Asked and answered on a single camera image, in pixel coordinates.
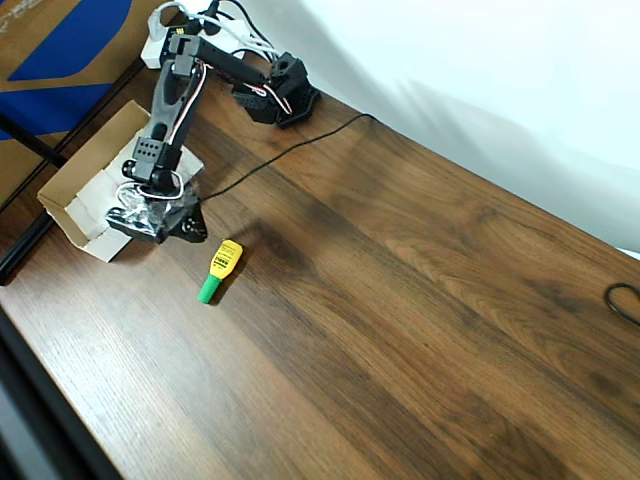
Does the black metal frame bar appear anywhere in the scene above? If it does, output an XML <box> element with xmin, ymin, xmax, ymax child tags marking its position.
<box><xmin>0</xmin><ymin>214</ymin><xmax>51</xmax><ymax>287</ymax></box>

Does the black metal pole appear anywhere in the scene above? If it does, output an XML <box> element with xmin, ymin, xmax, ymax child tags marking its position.
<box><xmin>0</xmin><ymin>113</ymin><xmax>69</xmax><ymax>169</ymax></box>

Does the camera wrapped in clear plastic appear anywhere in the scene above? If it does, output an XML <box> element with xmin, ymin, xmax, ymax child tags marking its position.
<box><xmin>114</xmin><ymin>179</ymin><xmax>200</xmax><ymax>236</ymax></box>

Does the yellow bottle with green cap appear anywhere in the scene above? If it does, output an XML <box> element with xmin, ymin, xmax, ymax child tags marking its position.
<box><xmin>195</xmin><ymin>238</ymin><xmax>245</xmax><ymax>305</ymax></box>

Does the white cardboard box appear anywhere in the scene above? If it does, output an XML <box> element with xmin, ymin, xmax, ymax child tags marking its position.
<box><xmin>37</xmin><ymin>99</ymin><xmax>206</xmax><ymax>264</ymax></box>

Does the white power strip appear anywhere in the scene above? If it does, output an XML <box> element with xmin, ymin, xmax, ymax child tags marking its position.
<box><xmin>194</xmin><ymin>12</ymin><xmax>281</xmax><ymax>57</ymax></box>
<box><xmin>140</xmin><ymin>4</ymin><xmax>174</xmax><ymax>71</ymax></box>

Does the black cable loop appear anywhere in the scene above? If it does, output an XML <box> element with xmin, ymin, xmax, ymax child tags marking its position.
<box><xmin>604</xmin><ymin>283</ymin><xmax>640</xmax><ymax>326</ymax></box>

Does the black power adapter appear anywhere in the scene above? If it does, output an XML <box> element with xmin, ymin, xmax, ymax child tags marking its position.
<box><xmin>160</xmin><ymin>24</ymin><xmax>194</xmax><ymax>51</ymax></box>

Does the thin black camera cable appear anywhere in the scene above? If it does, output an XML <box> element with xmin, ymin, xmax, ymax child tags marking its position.
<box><xmin>198</xmin><ymin>113</ymin><xmax>377</xmax><ymax>203</ymax></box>

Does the large brown blue cardboard box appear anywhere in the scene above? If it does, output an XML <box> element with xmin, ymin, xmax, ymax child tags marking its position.
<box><xmin>0</xmin><ymin>0</ymin><xmax>179</xmax><ymax>211</ymax></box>

